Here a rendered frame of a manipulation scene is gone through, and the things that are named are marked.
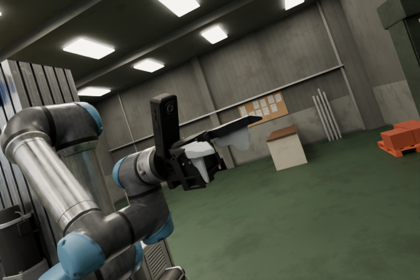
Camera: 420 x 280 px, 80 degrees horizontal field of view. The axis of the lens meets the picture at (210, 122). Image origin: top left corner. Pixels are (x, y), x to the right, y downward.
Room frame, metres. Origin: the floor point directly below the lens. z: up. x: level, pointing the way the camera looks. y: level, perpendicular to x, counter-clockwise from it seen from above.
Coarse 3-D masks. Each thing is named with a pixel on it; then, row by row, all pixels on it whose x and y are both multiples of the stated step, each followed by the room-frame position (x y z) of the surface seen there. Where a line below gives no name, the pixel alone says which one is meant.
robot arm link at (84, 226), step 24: (24, 120) 0.60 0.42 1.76; (24, 144) 0.56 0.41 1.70; (48, 144) 0.59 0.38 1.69; (24, 168) 0.54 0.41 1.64; (48, 168) 0.52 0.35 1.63; (48, 192) 0.49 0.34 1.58; (72, 192) 0.49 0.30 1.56; (72, 216) 0.46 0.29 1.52; (96, 216) 0.47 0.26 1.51; (120, 216) 0.49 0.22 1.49; (72, 240) 0.42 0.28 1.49; (96, 240) 0.43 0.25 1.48; (120, 240) 0.46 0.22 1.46; (72, 264) 0.41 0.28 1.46; (96, 264) 0.43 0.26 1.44
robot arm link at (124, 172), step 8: (136, 152) 0.55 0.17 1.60; (120, 160) 0.57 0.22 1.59; (128, 160) 0.53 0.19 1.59; (136, 160) 0.51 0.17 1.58; (120, 168) 0.54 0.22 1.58; (128, 168) 0.52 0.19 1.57; (136, 168) 0.50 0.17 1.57; (112, 176) 0.57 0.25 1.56; (120, 176) 0.54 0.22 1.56; (128, 176) 0.52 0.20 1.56; (136, 176) 0.51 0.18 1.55; (120, 184) 0.56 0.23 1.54; (128, 184) 0.53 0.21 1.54; (136, 184) 0.53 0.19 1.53; (144, 184) 0.52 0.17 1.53; (152, 184) 0.54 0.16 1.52; (128, 192) 0.54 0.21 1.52; (136, 192) 0.53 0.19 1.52
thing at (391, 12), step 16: (400, 0) 2.73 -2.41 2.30; (416, 0) 2.72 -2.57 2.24; (384, 16) 3.00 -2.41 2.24; (400, 16) 2.79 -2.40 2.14; (416, 16) 2.78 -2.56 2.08; (400, 32) 2.88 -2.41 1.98; (416, 32) 2.78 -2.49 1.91; (400, 48) 2.96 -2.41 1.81; (416, 48) 2.78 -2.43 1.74; (416, 64) 2.82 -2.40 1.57; (416, 80) 2.89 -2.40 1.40; (416, 96) 2.97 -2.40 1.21
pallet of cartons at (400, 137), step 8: (400, 128) 5.22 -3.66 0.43; (408, 128) 4.99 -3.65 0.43; (416, 128) 4.78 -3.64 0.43; (384, 136) 5.20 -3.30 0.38; (392, 136) 4.90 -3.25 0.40; (400, 136) 4.86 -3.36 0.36; (408, 136) 4.82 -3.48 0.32; (416, 136) 4.78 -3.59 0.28; (384, 144) 5.40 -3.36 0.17; (392, 144) 4.91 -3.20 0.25; (400, 144) 4.88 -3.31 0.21; (408, 144) 4.84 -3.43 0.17; (416, 144) 4.79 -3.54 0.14; (392, 152) 5.17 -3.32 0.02; (400, 152) 4.86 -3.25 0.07
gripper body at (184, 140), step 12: (204, 132) 0.44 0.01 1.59; (180, 144) 0.41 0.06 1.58; (156, 156) 0.48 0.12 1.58; (204, 156) 0.43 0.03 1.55; (216, 156) 0.44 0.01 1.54; (156, 168) 0.47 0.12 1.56; (168, 168) 0.48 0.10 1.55; (180, 168) 0.43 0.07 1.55; (192, 168) 0.42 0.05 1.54; (216, 168) 0.46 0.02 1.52; (168, 180) 0.48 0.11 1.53; (180, 180) 0.44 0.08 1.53; (192, 180) 0.44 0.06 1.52
